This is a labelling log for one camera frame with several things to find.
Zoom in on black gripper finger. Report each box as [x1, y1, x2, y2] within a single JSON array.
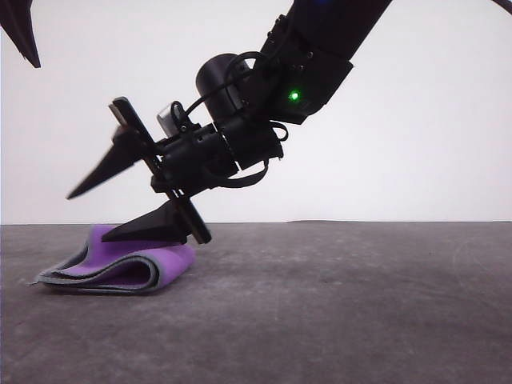
[[65, 126, 152, 201], [100, 198, 196, 245], [0, 0, 42, 70]]

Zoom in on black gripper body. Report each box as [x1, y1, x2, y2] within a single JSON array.
[[108, 97, 238, 245]]

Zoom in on purple towel with grey hem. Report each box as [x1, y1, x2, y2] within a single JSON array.
[[26, 223, 198, 298]]

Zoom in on grey table cloth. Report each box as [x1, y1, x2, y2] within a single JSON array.
[[0, 220, 512, 384]]

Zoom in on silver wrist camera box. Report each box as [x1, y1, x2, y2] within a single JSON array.
[[156, 102, 183, 138]]

